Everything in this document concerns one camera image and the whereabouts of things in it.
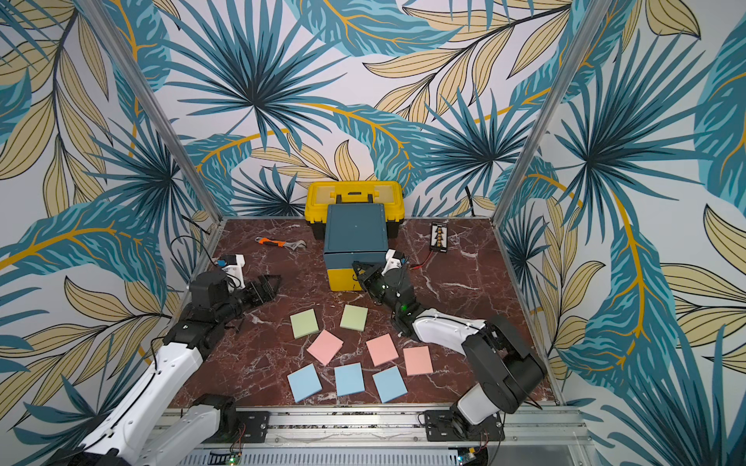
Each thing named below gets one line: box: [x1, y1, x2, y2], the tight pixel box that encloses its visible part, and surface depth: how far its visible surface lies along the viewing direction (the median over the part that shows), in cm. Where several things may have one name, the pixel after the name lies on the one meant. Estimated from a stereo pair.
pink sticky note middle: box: [365, 332, 400, 367], surface depth 88 cm
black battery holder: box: [429, 221, 449, 254], surface depth 115 cm
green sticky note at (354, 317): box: [339, 303, 369, 333], surface depth 95 cm
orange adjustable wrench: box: [254, 236, 307, 251], surface depth 112 cm
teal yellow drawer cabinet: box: [324, 202, 389, 292], surface depth 87 cm
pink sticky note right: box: [402, 345, 435, 376], surface depth 86 cm
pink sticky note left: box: [306, 329, 344, 367], surface depth 90 cm
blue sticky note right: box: [372, 365, 408, 404], surface depth 82 cm
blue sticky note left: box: [286, 363, 323, 403], surface depth 82 cm
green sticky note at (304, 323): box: [289, 307, 320, 340], surface depth 92 cm
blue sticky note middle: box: [334, 362, 366, 398], surface depth 82 cm
